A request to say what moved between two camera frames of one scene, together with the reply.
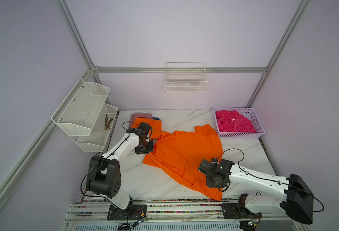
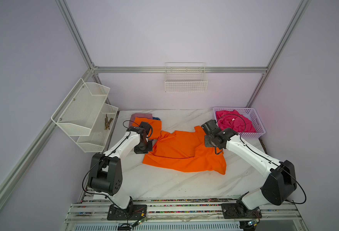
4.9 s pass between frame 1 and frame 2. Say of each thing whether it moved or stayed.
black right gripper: moved
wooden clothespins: stayed
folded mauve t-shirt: stayed
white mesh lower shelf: stayed
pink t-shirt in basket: stayed
